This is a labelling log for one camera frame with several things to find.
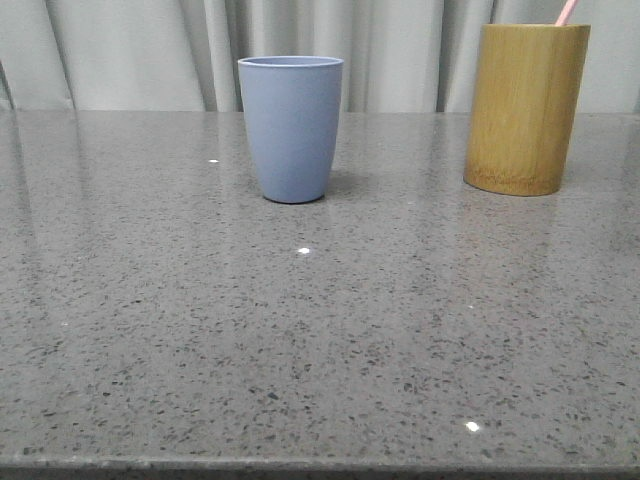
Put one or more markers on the pink chopstick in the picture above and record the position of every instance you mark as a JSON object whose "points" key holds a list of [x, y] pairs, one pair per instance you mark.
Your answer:
{"points": [[566, 12]]}

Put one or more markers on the bamboo wooden cup holder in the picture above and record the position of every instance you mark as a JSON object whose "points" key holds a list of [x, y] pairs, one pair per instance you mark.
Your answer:
{"points": [[526, 90]]}

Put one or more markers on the blue plastic cup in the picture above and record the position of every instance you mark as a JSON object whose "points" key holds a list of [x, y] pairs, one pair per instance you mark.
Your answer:
{"points": [[291, 110]]}

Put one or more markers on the grey pleated curtain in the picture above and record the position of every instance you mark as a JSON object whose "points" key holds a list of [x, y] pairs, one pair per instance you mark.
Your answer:
{"points": [[399, 56]]}

